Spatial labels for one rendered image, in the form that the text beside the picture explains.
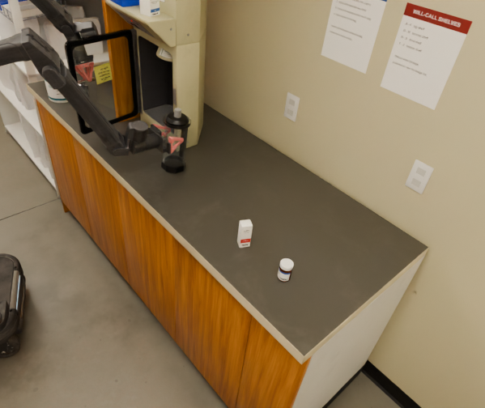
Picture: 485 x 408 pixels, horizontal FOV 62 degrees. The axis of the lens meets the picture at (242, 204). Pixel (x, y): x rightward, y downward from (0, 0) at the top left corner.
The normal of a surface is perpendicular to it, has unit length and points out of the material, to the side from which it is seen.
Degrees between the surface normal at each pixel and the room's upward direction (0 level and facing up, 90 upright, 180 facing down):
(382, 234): 0
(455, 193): 90
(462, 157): 90
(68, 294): 0
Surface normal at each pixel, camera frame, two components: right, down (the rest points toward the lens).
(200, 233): 0.09, -0.76
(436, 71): -0.75, 0.37
